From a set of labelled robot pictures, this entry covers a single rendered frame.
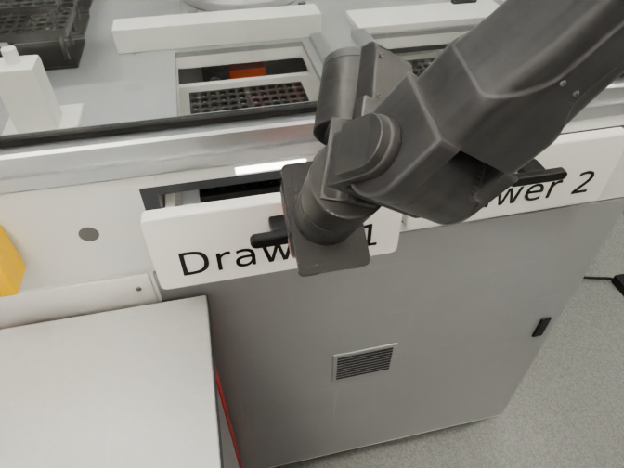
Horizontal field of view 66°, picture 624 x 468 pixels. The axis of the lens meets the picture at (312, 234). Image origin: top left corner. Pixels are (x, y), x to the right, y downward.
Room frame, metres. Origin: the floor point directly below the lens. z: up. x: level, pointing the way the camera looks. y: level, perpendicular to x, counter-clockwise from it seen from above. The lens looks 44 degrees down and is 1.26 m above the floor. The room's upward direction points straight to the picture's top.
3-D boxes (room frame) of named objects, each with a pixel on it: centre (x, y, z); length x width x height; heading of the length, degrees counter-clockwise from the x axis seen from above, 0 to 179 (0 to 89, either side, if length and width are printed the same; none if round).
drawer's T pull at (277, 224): (0.37, 0.03, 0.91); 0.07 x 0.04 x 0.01; 103
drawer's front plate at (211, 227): (0.40, 0.04, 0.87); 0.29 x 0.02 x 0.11; 103
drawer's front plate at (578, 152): (0.50, -0.26, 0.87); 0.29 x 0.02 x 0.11; 103
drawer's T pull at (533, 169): (0.48, -0.27, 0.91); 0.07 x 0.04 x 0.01; 103
